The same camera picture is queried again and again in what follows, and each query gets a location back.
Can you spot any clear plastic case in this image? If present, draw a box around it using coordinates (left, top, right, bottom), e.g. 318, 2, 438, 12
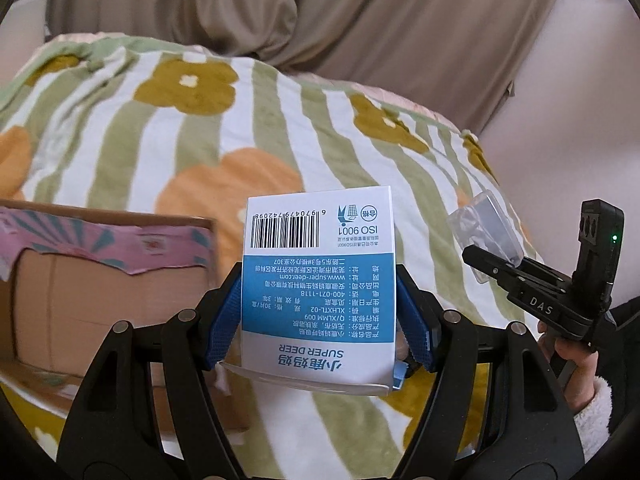
447, 190, 524, 266

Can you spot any white blue paper box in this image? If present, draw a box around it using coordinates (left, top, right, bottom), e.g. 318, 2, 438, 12
224, 186, 396, 396

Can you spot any person's right hand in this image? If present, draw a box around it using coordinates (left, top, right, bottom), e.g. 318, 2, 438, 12
537, 321, 599, 414

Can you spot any white fluffy sleeve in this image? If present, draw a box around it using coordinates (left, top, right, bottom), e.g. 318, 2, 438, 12
574, 377, 613, 460

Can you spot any open cardboard box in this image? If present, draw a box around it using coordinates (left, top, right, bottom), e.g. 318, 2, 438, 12
1, 200, 242, 444

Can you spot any floral striped blanket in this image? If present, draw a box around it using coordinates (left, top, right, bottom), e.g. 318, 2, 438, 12
0, 32, 547, 480

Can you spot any beige curtain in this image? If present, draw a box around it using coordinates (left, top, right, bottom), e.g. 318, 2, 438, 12
49, 0, 555, 132

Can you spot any white padded headboard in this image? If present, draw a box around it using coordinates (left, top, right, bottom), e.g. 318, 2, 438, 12
0, 0, 48, 86

